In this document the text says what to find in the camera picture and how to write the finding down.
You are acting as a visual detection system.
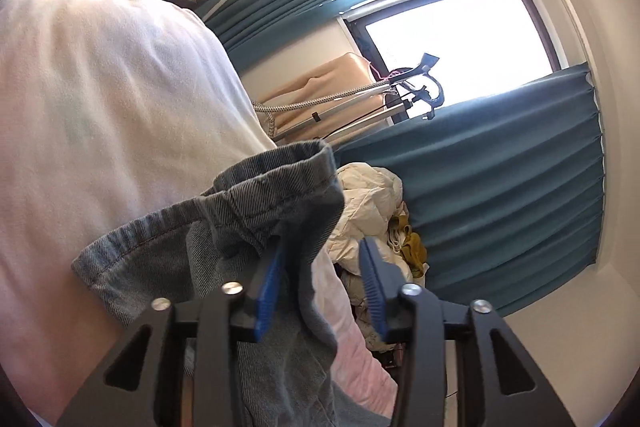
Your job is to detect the window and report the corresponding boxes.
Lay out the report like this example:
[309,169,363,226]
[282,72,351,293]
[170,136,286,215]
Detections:
[346,0,561,105]

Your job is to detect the camera tripod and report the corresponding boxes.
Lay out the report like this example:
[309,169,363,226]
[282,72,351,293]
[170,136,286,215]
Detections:
[253,52,445,145]

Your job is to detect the pastel tie-dye duvet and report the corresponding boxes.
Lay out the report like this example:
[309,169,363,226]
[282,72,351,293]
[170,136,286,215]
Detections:
[0,0,399,425]

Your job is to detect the teal right curtain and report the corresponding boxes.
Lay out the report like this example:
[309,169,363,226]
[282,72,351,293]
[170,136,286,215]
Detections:
[335,64,604,315]

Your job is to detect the blue denim jeans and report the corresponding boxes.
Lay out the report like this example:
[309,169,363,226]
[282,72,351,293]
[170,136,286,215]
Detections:
[72,141,396,426]

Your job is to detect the cream puffer jacket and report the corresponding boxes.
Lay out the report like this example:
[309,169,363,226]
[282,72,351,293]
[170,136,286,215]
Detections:
[326,162,426,353]

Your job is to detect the peach sweater on rack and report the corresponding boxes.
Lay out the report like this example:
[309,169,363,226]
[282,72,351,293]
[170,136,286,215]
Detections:
[256,52,387,145]

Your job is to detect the mustard yellow garment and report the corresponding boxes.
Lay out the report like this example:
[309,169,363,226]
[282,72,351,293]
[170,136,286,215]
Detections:
[388,215,427,279]

